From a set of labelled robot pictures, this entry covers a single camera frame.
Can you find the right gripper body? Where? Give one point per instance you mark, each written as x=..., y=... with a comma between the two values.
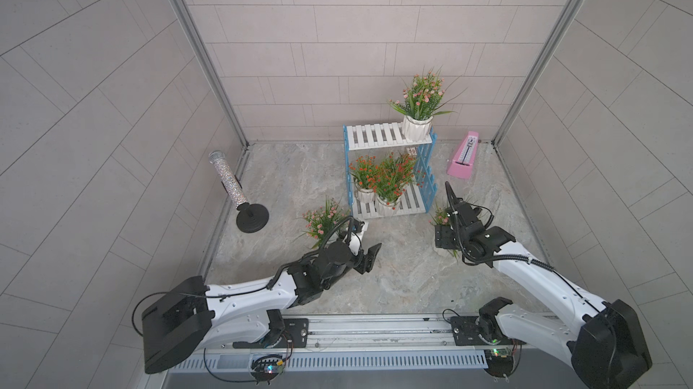
x=461, y=241

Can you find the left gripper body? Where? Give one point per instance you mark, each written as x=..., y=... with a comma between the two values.
x=359, y=263

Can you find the pink flower pot corner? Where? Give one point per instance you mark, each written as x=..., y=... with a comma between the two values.
x=441, y=217

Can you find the pink flower pot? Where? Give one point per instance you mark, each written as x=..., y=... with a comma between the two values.
x=421, y=101
x=321, y=221

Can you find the blue white wooden rack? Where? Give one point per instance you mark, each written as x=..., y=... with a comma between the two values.
x=380, y=140

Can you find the red flower pot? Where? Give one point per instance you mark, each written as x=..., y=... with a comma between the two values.
x=394, y=174
x=363, y=171

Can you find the red flower pot front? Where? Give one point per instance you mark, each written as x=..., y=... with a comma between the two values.
x=394, y=174

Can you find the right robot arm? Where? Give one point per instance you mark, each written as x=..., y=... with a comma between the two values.
x=601, y=341

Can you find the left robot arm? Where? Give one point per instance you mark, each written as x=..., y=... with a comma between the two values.
x=194, y=315

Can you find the pink metronome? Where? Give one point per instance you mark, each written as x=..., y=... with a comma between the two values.
x=461, y=164

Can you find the glitter tube on black stand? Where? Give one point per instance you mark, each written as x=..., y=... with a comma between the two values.
x=250, y=217

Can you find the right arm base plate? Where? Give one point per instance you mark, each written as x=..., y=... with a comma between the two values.
x=466, y=333

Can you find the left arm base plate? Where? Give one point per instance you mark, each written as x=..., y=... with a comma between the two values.
x=295, y=329

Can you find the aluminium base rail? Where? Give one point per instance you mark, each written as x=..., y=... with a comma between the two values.
x=370, y=342

